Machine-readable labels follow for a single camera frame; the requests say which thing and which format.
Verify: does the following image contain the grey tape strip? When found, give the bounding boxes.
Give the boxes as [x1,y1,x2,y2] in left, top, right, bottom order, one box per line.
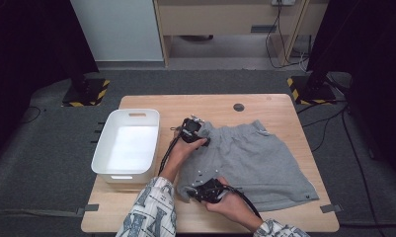
[76,203,101,217]
[319,203,344,214]

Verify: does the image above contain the thin black floor cable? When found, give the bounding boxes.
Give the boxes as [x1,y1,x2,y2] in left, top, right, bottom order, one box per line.
[297,98,348,115]
[302,110,348,152]
[21,106,41,124]

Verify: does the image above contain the black hanging power cable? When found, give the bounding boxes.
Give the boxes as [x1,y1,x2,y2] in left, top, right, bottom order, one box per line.
[265,0,307,70]

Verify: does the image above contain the left hand-held gripper black cable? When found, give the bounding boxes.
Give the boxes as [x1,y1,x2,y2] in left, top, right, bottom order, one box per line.
[158,124,184,176]

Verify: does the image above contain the person's left hand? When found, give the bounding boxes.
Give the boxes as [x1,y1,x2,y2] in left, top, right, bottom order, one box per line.
[164,131,208,174]

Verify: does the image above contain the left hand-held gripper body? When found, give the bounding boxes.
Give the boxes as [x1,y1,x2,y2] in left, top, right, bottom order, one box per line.
[179,116,206,143]

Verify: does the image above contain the black stand with striped base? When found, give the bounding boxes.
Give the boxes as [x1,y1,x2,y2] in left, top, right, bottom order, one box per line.
[286,70,338,107]
[61,73,111,108]

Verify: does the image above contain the person's right hand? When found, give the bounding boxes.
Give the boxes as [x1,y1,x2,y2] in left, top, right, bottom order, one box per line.
[206,177,263,231]

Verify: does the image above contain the hand-held gripper black cable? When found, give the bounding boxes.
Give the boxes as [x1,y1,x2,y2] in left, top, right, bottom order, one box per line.
[224,185,263,220]
[158,124,184,176]

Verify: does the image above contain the right hand-held gripper black cable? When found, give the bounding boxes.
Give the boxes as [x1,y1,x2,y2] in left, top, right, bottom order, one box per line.
[224,185,263,220]

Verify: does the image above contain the white plastic basket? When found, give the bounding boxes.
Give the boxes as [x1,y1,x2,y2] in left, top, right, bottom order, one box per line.
[91,108,161,185]

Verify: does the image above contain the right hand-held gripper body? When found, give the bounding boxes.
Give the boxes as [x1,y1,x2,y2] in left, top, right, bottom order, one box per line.
[190,169,233,204]

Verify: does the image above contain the light wooden desk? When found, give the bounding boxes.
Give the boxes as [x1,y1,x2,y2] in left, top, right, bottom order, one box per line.
[152,0,328,68]

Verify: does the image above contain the long black floor cable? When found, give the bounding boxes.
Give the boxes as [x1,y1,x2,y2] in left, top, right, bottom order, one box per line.
[341,105,387,237]

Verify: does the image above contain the grey shorts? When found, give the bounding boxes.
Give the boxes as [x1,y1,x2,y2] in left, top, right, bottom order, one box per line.
[176,118,320,212]

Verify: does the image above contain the white panel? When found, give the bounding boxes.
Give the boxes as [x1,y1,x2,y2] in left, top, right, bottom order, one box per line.
[69,0,164,62]

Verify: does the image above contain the black curtain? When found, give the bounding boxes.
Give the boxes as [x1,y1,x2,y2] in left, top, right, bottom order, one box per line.
[305,0,396,186]
[0,0,100,166]

